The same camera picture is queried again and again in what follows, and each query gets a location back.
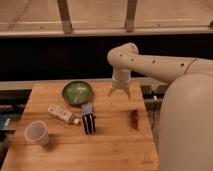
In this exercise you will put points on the green bowl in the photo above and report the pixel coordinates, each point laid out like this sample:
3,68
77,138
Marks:
77,92

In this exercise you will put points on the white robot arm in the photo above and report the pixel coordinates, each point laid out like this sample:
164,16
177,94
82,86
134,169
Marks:
186,115

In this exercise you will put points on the black whiteboard eraser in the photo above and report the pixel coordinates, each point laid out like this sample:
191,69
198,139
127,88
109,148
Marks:
89,123

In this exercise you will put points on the right metal window post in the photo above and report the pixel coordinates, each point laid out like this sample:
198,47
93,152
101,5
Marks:
130,15

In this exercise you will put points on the translucent plastic cup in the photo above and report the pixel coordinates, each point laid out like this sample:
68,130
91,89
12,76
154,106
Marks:
36,132

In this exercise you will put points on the metal window post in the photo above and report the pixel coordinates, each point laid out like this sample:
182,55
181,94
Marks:
130,15
65,16

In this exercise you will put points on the red brown small object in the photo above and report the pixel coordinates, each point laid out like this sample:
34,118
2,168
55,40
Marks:
134,118

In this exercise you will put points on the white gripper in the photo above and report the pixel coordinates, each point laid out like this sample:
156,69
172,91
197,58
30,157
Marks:
120,80

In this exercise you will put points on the white tube bottle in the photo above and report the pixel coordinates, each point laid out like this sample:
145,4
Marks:
63,115

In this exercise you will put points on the left metal window post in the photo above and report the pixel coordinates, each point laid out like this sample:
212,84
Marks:
65,16

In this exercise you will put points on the blue paper piece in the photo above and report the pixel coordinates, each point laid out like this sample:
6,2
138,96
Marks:
87,108

